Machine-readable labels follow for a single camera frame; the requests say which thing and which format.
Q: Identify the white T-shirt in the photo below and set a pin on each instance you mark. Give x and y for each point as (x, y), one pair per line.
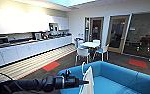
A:
(88, 81)

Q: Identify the white clothes hanger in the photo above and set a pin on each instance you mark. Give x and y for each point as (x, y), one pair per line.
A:
(82, 68)

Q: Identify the white chair blue seat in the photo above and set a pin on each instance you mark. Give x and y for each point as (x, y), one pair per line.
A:
(102, 50)

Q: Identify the white square table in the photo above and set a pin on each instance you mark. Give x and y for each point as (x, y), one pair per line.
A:
(90, 44)

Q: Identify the blue sofa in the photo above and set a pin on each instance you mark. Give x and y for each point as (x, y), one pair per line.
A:
(124, 80)

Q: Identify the wooden glass door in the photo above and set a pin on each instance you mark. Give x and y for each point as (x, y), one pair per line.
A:
(96, 30)
(117, 33)

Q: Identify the white lower kitchen cabinets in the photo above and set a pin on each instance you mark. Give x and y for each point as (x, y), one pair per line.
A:
(24, 50)

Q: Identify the white kitchen cabinets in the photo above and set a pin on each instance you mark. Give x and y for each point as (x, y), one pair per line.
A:
(24, 50)
(24, 20)

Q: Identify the small dark counter appliance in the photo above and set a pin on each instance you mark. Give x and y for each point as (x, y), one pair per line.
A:
(37, 36)

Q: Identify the appliance with blue screen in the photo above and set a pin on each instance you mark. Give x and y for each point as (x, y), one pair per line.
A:
(53, 26)

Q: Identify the dark red office chair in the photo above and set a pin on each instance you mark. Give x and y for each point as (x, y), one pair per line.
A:
(145, 41)

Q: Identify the white upper kitchen cabinets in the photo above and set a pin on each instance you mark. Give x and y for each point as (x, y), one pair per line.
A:
(24, 20)

